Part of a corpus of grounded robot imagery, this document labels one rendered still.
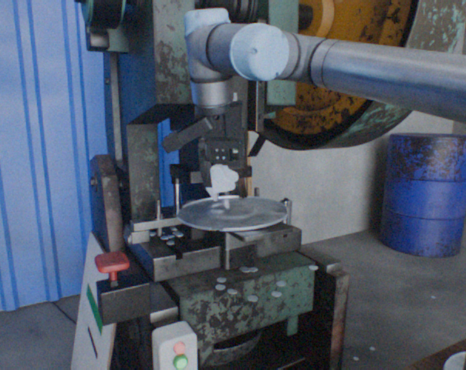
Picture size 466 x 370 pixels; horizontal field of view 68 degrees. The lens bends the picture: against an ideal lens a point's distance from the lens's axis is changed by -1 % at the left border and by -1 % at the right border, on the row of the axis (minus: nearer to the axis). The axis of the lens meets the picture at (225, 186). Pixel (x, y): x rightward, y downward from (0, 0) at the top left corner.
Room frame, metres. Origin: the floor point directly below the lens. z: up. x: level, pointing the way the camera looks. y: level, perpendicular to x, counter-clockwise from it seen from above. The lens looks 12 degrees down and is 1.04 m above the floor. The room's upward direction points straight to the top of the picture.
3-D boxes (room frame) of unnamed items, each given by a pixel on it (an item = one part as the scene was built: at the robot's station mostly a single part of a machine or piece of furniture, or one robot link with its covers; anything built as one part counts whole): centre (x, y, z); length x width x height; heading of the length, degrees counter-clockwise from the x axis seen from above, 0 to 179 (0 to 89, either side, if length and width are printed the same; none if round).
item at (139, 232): (0.92, 0.19, 0.76); 0.17 x 0.06 x 0.10; 118
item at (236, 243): (0.85, -0.04, 0.72); 0.25 x 0.14 x 0.14; 28
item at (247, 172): (1.01, 0.05, 0.86); 0.20 x 0.16 x 0.05; 118
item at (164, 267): (1.00, 0.04, 0.68); 0.45 x 0.30 x 0.06; 118
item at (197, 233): (1.01, 0.05, 0.72); 0.20 x 0.16 x 0.03; 118
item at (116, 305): (0.65, 0.21, 0.62); 0.10 x 0.06 x 0.20; 118
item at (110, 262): (0.64, 0.22, 0.72); 0.07 x 0.06 x 0.08; 28
